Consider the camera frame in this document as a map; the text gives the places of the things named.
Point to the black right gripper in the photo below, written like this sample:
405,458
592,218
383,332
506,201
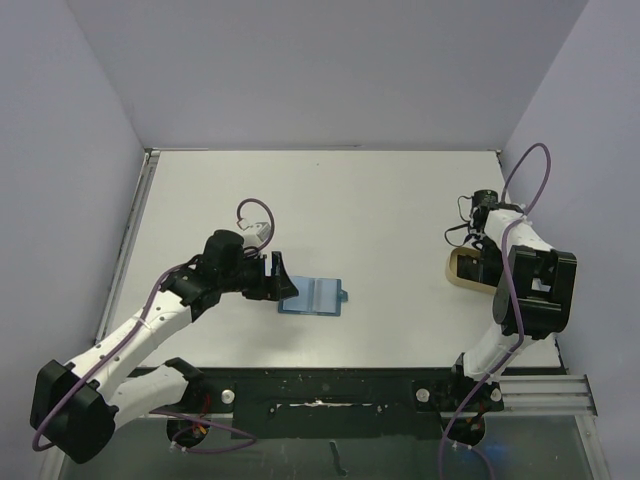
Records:
470,267

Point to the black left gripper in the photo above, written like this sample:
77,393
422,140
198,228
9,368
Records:
274,287

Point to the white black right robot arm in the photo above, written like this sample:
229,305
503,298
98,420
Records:
532,283

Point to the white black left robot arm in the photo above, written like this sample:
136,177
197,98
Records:
78,405

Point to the stack of credit cards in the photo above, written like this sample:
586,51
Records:
470,268

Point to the beige oval card tray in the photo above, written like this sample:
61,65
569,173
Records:
451,275

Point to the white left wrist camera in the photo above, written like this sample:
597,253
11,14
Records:
255,234

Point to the aluminium left side rail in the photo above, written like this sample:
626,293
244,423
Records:
144,183

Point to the aluminium rail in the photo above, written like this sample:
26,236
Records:
144,183
542,433

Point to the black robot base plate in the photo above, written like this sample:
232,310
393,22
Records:
339,403

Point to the aluminium front rail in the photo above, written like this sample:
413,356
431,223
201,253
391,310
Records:
542,433

